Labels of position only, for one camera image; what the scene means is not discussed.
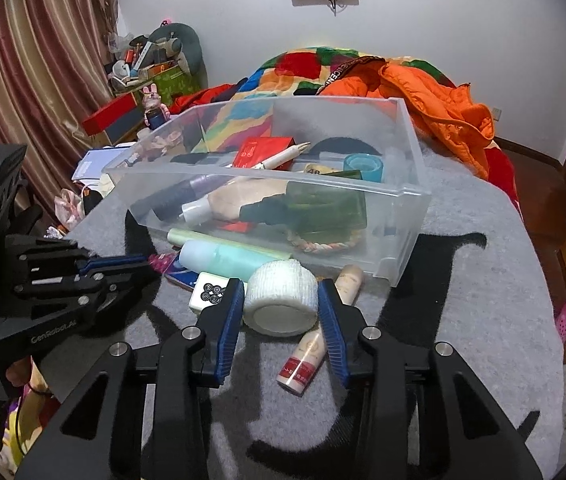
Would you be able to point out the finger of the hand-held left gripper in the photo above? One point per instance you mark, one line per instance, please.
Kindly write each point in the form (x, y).
(113, 261)
(113, 287)

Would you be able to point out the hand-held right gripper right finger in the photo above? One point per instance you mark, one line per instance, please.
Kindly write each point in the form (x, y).
(330, 330)

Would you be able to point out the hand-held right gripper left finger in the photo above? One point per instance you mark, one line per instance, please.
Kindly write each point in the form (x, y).
(225, 330)

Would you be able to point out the blue white sachet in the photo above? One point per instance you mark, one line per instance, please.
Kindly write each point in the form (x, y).
(178, 272)

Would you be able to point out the white tape roll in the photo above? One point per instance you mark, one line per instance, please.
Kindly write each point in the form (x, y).
(278, 290)

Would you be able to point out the purple bottle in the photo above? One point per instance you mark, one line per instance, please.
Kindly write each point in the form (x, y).
(178, 195)

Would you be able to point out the clear plastic storage bin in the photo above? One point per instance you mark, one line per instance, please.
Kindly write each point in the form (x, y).
(403, 240)

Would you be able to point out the green bottle with black cap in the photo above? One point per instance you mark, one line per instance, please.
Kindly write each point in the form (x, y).
(323, 205)

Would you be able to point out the peach cosmetic tube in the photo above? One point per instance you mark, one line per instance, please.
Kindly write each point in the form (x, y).
(243, 200)

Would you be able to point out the small wooden tag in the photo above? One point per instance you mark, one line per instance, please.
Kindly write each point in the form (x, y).
(315, 168)

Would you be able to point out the light blue tape roll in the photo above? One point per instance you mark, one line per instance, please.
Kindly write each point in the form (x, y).
(363, 165)

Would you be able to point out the white patterned pen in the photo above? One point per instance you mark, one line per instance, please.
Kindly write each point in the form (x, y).
(283, 157)

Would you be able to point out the tan tube with red label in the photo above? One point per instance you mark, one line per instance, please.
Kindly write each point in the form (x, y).
(303, 360)

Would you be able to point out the white mahjong tile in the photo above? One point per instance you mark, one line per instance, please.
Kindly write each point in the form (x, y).
(205, 292)

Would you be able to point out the black pouch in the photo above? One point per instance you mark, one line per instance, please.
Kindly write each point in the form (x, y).
(90, 204)

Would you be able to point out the pink floral pouch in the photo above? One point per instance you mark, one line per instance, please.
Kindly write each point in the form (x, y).
(70, 210)

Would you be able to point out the mint green bottle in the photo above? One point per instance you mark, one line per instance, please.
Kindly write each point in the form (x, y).
(213, 260)

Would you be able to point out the pale green tube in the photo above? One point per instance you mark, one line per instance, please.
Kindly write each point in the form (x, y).
(198, 236)

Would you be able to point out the blue white notebook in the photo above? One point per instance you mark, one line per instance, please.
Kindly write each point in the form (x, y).
(93, 160)

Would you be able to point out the grey blanket with black letters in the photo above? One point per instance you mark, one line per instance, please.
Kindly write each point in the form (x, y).
(463, 310)

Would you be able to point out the long red box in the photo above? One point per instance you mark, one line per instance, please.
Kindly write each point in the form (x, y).
(113, 110)

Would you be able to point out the pink rabbit bottle toy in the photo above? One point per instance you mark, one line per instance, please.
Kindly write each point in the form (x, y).
(154, 110)

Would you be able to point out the red jacket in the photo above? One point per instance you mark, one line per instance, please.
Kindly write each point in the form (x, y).
(203, 97)

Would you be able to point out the green gift box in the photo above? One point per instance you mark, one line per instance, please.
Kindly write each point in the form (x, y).
(178, 85)

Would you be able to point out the white cup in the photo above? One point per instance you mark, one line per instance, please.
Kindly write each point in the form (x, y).
(121, 68)

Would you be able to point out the striped red gold curtain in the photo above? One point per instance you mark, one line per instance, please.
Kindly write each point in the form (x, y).
(28, 60)

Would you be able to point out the grey neck pillow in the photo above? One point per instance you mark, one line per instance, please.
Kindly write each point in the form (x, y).
(188, 42)

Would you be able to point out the pink clog shoe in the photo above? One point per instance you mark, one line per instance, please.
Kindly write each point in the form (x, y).
(565, 320)

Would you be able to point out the orange puffer jacket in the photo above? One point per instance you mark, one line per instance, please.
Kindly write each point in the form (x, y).
(438, 105)

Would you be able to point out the colourful patchwork quilt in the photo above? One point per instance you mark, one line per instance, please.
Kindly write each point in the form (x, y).
(303, 67)

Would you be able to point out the white wall socket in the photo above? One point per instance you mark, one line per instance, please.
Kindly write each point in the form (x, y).
(498, 113)

